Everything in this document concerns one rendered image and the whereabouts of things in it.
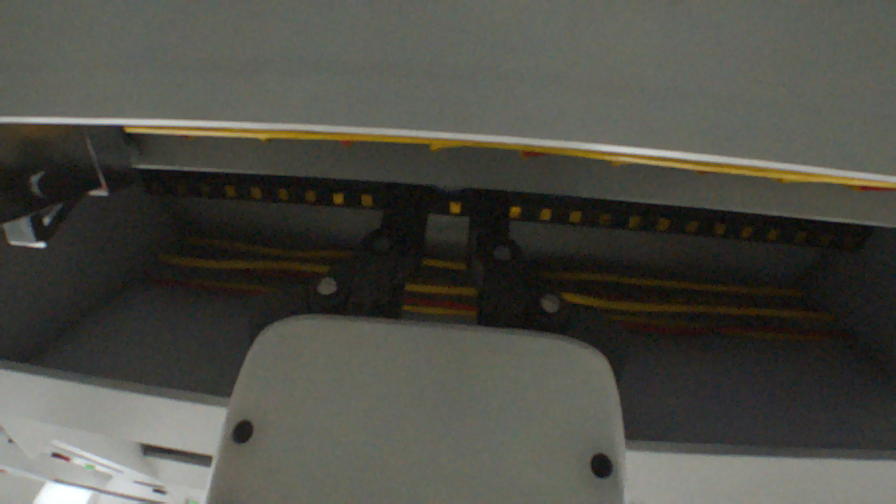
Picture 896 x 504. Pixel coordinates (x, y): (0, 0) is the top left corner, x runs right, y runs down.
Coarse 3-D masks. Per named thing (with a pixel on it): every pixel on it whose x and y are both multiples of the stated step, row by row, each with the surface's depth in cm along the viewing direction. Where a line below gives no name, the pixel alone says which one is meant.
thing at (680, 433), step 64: (192, 256) 31; (256, 256) 34; (320, 256) 30; (128, 320) 25; (192, 320) 26; (448, 320) 28; (640, 320) 25; (704, 320) 29; (768, 320) 26; (832, 320) 25; (0, 384) 17; (64, 384) 17; (128, 384) 17; (192, 384) 21; (640, 384) 23; (704, 384) 23; (768, 384) 23; (832, 384) 23; (192, 448) 18; (640, 448) 15; (704, 448) 15; (768, 448) 15; (832, 448) 19
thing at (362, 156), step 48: (144, 144) 10; (192, 144) 10; (240, 144) 10; (288, 144) 10; (336, 144) 9; (384, 144) 9; (432, 144) 8; (480, 144) 7; (528, 144) 7; (576, 192) 10; (624, 192) 9; (672, 192) 9; (720, 192) 9; (768, 192) 9; (816, 192) 9; (864, 192) 9
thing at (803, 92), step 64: (0, 0) 3; (64, 0) 3; (128, 0) 3; (192, 0) 3; (256, 0) 3; (320, 0) 3; (384, 0) 3; (448, 0) 3; (512, 0) 3; (576, 0) 3; (640, 0) 3; (704, 0) 3; (768, 0) 3; (832, 0) 3; (0, 64) 4; (64, 64) 4; (128, 64) 4; (192, 64) 4; (256, 64) 3; (320, 64) 3; (384, 64) 3; (448, 64) 3; (512, 64) 3; (576, 64) 3; (640, 64) 3; (704, 64) 3; (768, 64) 3; (832, 64) 3; (320, 128) 4; (384, 128) 4; (448, 128) 4; (512, 128) 4; (576, 128) 4; (640, 128) 3; (704, 128) 3; (768, 128) 3; (832, 128) 3
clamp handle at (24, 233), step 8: (32, 216) 7; (40, 216) 7; (16, 224) 7; (24, 224) 7; (32, 224) 7; (40, 224) 7; (8, 232) 7; (16, 232) 7; (24, 232) 7; (32, 232) 7; (40, 232) 7; (8, 240) 7; (16, 240) 7; (24, 240) 7; (32, 240) 7; (40, 240) 7
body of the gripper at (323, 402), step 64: (320, 320) 10; (384, 320) 10; (256, 384) 9; (320, 384) 9; (384, 384) 9; (448, 384) 9; (512, 384) 9; (576, 384) 9; (256, 448) 8; (320, 448) 8; (384, 448) 8; (448, 448) 8; (512, 448) 8; (576, 448) 8
